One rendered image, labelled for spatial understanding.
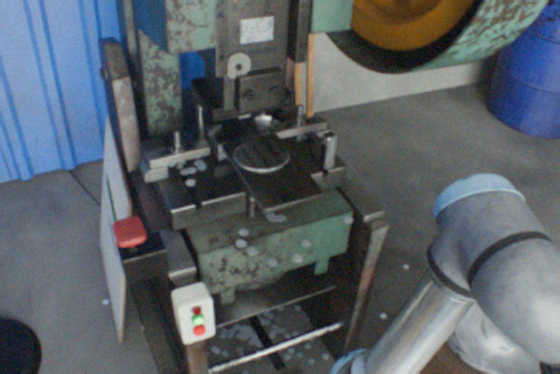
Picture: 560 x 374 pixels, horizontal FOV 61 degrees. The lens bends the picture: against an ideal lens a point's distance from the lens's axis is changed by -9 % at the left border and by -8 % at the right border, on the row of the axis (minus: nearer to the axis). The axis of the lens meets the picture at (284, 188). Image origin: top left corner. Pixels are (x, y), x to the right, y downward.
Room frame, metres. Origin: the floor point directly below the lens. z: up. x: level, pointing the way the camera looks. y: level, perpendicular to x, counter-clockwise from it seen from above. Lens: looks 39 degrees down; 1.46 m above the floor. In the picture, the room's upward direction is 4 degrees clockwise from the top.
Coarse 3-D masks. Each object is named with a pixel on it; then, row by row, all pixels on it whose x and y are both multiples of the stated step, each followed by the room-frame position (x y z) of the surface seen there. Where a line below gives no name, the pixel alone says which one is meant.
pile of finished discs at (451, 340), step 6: (450, 336) 0.78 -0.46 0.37; (450, 342) 0.76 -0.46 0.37; (456, 342) 0.75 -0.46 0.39; (456, 348) 0.75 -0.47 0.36; (462, 354) 0.72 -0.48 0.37; (468, 360) 0.71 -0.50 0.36; (486, 360) 0.69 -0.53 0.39; (474, 366) 0.70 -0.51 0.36; (480, 366) 0.69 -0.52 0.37; (486, 366) 0.68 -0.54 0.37; (486, 372) 0.68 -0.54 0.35
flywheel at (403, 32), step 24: (360, 0) 1.29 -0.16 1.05; (384, 0) 1.23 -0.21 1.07; (408, 0) 1.15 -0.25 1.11; (432, 0) 1.08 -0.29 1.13; (456, 0) 0.97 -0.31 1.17; (480, 0) 0.94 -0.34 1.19; (360, 24) 1.25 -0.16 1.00; (384, 24) 1.16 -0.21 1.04; (408, 24) 1.08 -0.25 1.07; (432, 24) 1.02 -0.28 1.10; (456, 24) 0.96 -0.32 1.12; (408, 48) 1.07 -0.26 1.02
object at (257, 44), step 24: (240, 0) 0.98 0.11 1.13; (264, 0) 1.00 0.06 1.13; (288, 0) 1.02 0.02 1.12; (240, 24) 0.98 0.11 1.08; (264, 24) 1.00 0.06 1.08; (288, 24) 1.03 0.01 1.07; (240, 48) 0.98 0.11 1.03; (264, 48) 1.00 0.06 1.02; (240, 72) 0.96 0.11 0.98; (264, 72) 0.98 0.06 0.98; (216, 96) 0.99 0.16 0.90; (240, 96) 0.94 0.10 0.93; (264, 96) 0.97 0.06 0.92
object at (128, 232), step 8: (120, 224) 0.72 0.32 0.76; (128, 224) 0.72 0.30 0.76; (136, 224) 0.72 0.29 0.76; (120, 232) 0.70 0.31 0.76; (128, 232) 0.70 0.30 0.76; (136, 232) 0.70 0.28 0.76; (144, 232) 0.70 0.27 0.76; (120, 240) 0.68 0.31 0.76; (128, 240) 0.68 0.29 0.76; (136, 240) 0.68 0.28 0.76; (144, 240) 0.69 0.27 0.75
